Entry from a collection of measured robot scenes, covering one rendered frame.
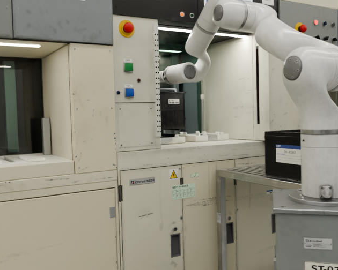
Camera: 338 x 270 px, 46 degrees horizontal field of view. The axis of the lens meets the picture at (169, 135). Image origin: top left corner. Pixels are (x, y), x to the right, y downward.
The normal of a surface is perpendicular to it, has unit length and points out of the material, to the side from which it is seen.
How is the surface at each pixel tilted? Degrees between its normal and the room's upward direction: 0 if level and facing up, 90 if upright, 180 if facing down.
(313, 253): 90
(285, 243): 90
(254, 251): 90
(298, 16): 90
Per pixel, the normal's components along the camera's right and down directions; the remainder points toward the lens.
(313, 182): -0.74, 0.06
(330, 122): -0.10, 0.04
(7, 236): 0.51, 0.03
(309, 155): -0.87, 0.05
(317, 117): -0.51, 0.15
